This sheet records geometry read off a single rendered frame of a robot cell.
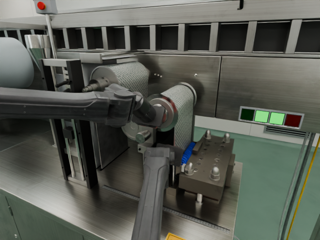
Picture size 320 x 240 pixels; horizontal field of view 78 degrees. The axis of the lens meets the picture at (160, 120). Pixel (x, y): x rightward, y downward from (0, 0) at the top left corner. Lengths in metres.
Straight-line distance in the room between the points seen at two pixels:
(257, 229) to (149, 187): 1.73
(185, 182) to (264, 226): 1.45
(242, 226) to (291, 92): 1.39
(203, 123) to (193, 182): 2.88
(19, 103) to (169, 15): 0.78
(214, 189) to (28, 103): 0.62
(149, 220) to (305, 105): 0.81
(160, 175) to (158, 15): 0.80
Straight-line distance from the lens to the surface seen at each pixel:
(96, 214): 0.85
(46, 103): 0.44
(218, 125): 3.58
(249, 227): 2.10
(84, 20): 1.34
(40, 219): 1.11
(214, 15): 0.98
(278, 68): 0.97
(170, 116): 0.71
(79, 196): 0.94
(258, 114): 1.00
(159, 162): 0.51
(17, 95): 0.45
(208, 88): 1.00
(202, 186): 0.77
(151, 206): 0.41
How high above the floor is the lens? 1.50
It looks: 22 degrees down
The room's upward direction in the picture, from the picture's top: straight up
